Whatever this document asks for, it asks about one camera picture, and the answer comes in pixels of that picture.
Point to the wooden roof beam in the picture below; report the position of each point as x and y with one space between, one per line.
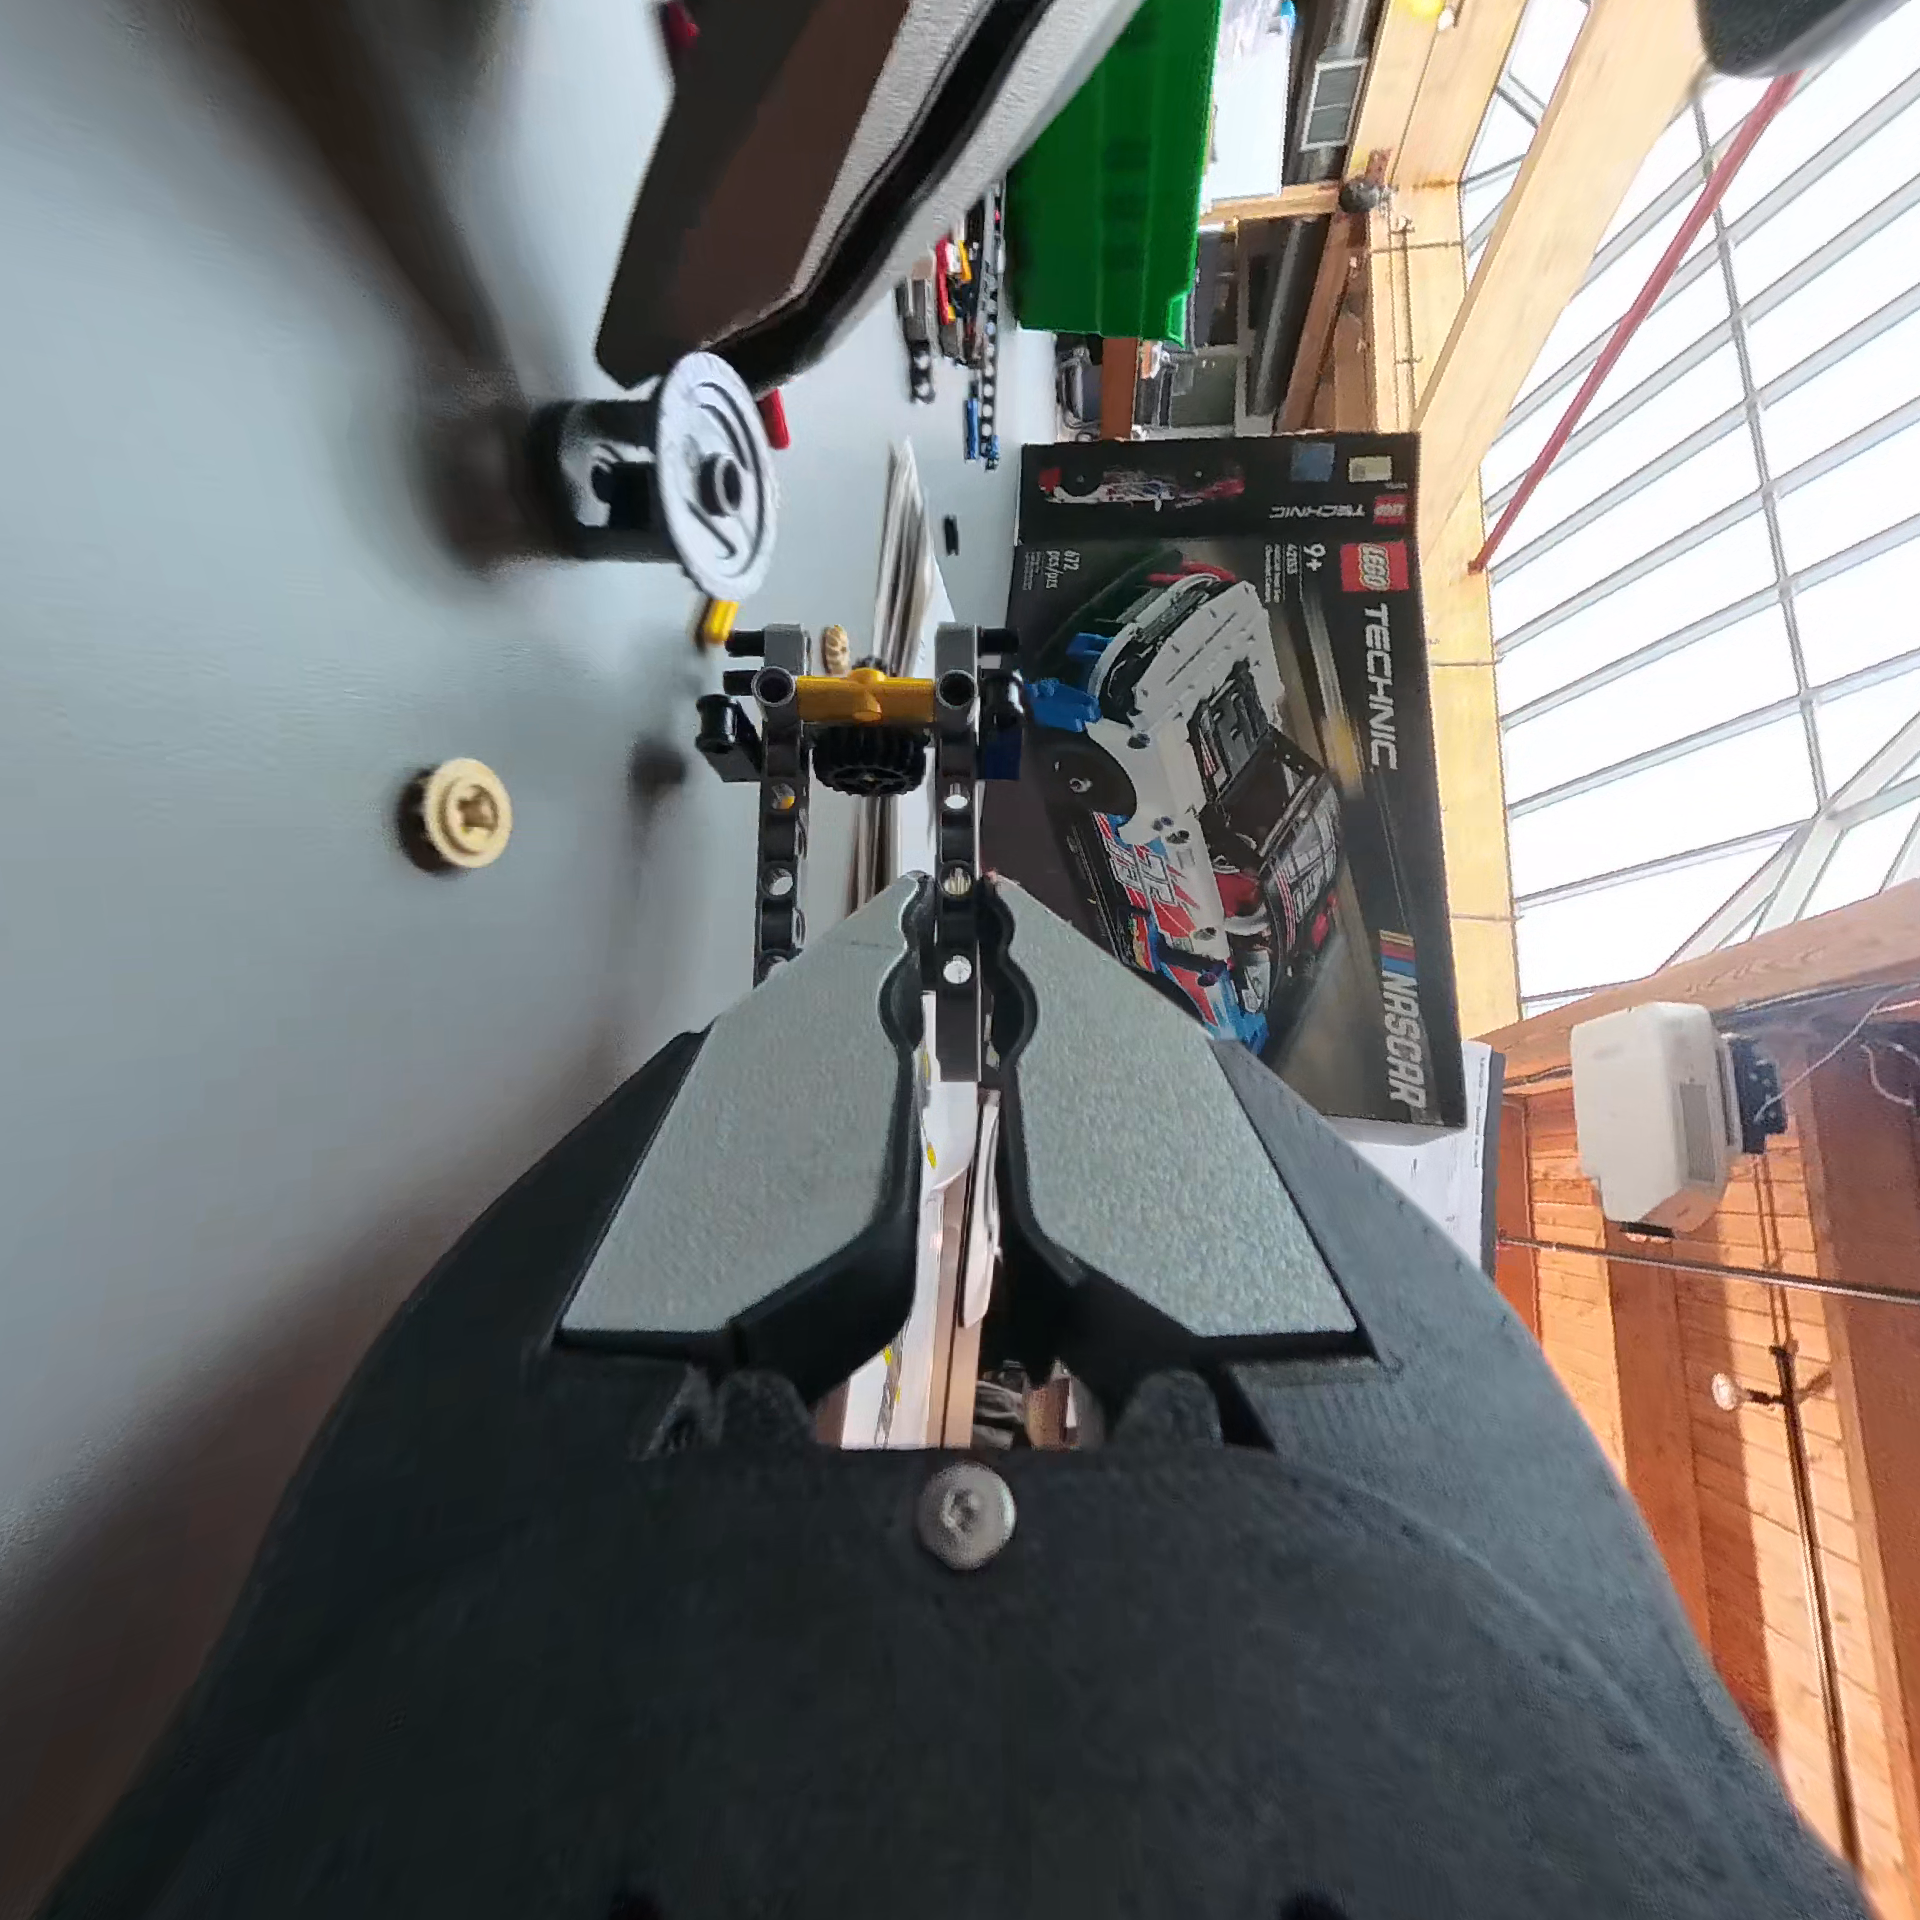
1559 210

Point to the small tan lego gear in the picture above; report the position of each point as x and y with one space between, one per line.
456 814

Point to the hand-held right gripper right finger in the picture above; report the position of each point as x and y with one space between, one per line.
1172 1185

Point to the dark grey lego differential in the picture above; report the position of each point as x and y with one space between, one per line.
721 474

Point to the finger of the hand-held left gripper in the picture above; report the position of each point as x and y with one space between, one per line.
1021 90
765 164

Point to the yellow lego axle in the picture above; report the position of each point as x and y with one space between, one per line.
717 617

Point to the green plastic bin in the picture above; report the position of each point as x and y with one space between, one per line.
1109 182

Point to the pile of loose lego pieces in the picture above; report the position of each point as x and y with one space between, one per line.
984 375

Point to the black lego set box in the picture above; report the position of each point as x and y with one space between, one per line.
1200 750

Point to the grey lego frame assembly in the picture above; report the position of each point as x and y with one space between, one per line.
863 697

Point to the white dark-edged board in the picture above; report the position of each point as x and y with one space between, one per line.
1477 1140

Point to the white air conditioner unit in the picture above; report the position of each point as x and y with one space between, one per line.
1334 100

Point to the tan lego bevel gear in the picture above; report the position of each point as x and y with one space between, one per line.
837 648

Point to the white wall-mounted device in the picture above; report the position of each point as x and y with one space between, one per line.
1652 1119

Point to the red ceiling pipe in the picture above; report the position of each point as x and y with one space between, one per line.
1636 315

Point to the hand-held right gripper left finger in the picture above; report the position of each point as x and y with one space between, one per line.
751 1171

